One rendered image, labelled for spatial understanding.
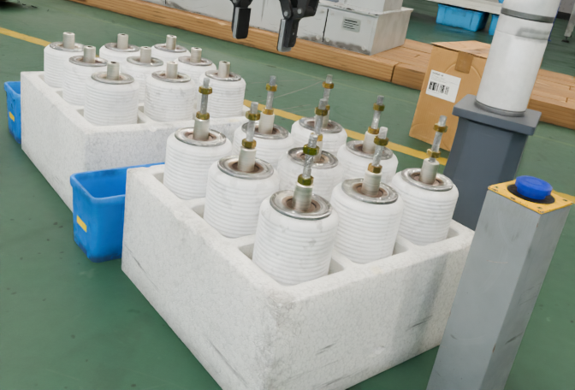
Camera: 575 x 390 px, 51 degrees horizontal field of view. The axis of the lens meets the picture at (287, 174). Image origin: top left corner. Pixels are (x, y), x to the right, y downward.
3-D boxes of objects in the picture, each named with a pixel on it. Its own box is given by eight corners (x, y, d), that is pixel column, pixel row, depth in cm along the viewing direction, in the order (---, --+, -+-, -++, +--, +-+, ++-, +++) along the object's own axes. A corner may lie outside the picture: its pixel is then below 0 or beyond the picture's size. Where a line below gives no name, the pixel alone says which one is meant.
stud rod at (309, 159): (299, 196, 71) (310, 136, 68) (298, 192, 72) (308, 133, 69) (307, 197, 71) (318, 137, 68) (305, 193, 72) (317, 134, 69)
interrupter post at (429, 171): (430, 179, 88) (435, 158, 87) (437, 186, 86) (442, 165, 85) (415, 178, 87) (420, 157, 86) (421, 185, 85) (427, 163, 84)
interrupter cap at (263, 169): (205, 168, 78) (205, 163, 78) (236, 155, 85) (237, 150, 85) (254, 186, 76) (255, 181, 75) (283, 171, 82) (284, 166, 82)
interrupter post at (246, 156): (233, 169, 80) (235, 146, 78) (242, 165, 82) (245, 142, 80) (248, 175, 79) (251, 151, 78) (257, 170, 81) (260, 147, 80)
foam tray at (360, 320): (302, 227, 122) (317, 144, 116) (456, 337, 95) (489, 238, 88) (120, 268, 98) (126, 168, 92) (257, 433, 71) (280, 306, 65)
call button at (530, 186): (523, 188, 72) (528, 173, 72) (554, 202, 70) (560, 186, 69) (505, 192, 70) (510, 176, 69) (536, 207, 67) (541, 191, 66)
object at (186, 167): (154, 257, 90) (163, 144, 83) (162, 227, 99) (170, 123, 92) (218, 263, 91) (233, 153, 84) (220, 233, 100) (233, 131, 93)
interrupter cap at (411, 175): (439, 174, 91) (440, 169, 91) (461, 195, 84) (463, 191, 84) (392, 170, 89) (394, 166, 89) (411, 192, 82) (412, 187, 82)
